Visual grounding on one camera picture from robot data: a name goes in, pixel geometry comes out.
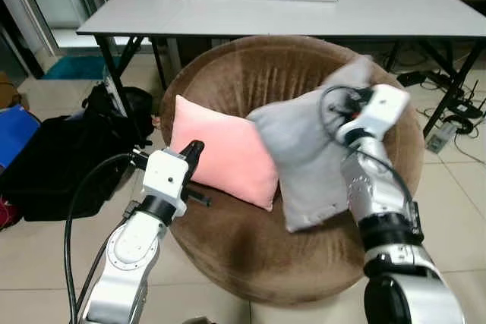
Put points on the light grey pillow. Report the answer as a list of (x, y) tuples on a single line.
[(300, 157)]

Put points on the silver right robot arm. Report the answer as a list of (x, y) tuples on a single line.
[(380, 195)]

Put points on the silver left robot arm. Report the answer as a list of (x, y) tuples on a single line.
[(125, 263)]

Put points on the pink square pillow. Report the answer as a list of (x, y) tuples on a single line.
[(228, 153)]

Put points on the brown round velvet sofa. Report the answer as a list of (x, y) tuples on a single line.
[(250, 256)]

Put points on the teal floor mat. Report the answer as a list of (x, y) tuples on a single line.
[(76, 68)]

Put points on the black power adapter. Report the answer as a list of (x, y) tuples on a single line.
[(414, 79)]

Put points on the black backpack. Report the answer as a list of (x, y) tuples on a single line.
[(121, 111)]

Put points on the grey power strip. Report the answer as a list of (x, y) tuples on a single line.
[(440, 140)]

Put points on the white table with black legs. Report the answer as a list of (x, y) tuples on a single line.
[(304, 17)]

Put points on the black router with antennas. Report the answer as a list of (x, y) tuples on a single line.
[(459, 121)]

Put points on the large black bag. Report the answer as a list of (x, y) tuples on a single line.
[(61, 172)]

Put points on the blue bag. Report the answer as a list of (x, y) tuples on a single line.
[(15, 134)]

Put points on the dark red bag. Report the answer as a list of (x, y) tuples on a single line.
[(7, 214)]

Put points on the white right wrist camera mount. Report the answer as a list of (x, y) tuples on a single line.
[(383, 108)]

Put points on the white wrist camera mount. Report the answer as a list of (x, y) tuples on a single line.
[(163, 176), (383, 108)]

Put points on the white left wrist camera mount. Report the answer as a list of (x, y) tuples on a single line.
[(163, 176)]

